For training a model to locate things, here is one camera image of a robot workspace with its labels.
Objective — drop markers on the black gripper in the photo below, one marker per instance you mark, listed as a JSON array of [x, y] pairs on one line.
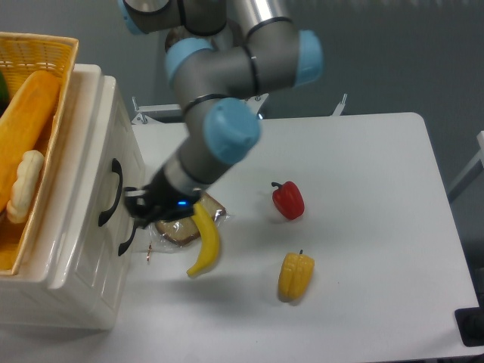
[[170, 195]]

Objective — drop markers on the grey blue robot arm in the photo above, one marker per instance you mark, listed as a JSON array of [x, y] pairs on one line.
[[212, 85]]

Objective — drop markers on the white drawer cabinet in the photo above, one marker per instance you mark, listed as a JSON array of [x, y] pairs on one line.
[[27, 297]]

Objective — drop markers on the bagged bread slice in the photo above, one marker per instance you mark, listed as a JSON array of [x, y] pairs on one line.
[[171, 237]]

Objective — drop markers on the yellow banana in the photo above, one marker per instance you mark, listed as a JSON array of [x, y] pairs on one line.
[[210, 241]]

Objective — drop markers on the cream white toy pastry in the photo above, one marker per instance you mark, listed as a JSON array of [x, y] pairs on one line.
[[23, 189]]

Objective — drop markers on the orange baguette loaf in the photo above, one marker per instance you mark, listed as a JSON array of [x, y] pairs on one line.
[[22, 123]]

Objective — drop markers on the red bell pepper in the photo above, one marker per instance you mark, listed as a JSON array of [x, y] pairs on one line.
[[288, 200]]

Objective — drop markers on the yellow bell pepper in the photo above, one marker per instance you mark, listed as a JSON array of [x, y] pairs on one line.
[[295, 275]]

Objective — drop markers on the green vegetable toy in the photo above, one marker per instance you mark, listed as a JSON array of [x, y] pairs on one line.
[[4, 94]]

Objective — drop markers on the yellow woven basket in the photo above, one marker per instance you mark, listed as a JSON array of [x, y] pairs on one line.
[[36, 70]]

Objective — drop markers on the black device at table corner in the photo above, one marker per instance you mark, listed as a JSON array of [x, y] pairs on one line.
[[470, 326]]

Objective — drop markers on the black lower drawer handle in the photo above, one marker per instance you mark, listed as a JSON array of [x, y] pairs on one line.
[[124, 246]]

